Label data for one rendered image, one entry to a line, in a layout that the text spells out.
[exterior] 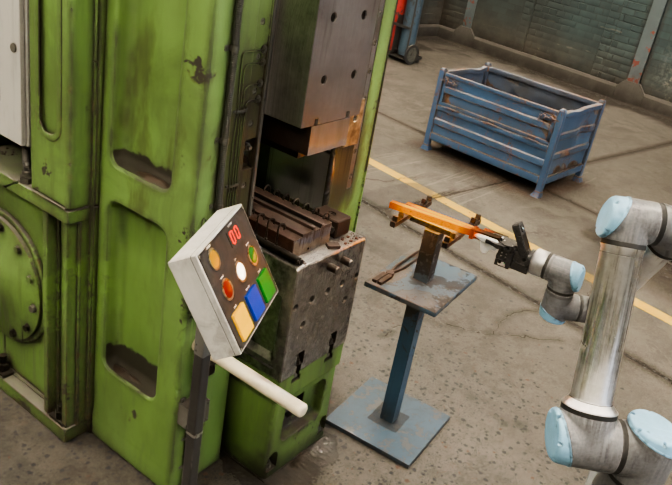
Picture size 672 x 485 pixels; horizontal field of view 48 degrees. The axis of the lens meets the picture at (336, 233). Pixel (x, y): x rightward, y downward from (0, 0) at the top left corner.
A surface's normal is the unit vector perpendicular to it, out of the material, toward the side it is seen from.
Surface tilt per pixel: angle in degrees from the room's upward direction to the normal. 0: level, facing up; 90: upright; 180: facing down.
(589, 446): 69
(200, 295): 90
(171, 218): 90
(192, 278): 90
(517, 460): 0
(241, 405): 90
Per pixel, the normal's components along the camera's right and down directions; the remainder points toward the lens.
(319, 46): 0.79, 0.38
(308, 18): -0.59, 0.26
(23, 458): 0.16, -0.89
